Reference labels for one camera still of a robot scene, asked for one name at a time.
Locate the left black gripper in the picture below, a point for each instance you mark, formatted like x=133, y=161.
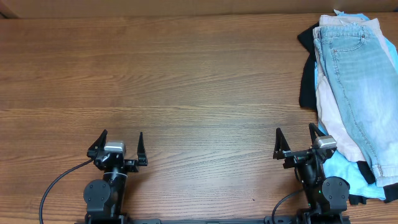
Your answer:
x=115, y=158

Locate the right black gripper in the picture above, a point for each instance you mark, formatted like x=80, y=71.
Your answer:
x=302, y=154

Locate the light blue denim shorts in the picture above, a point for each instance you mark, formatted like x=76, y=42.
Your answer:
x=364, y=83

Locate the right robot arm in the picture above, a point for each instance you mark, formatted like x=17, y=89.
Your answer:
x=326, y=196

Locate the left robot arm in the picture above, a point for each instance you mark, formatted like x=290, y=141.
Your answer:
x=104, y=197

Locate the black garment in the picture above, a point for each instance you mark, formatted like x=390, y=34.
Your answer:
x=308, y=77

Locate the beige shorts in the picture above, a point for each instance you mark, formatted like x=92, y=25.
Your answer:
x=328, y=112

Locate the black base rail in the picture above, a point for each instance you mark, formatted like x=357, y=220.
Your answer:
x=265, y=220

